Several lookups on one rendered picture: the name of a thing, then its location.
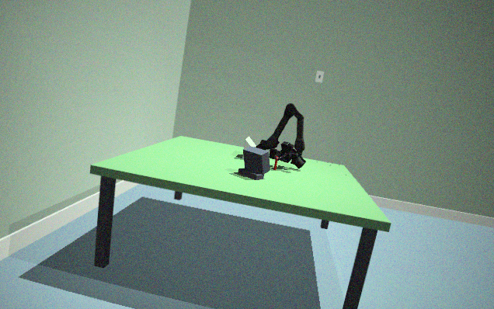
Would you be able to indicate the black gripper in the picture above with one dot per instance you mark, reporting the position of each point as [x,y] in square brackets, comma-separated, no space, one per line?
[284,156]

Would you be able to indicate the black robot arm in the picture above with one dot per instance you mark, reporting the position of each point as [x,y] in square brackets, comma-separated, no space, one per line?
[272,141]

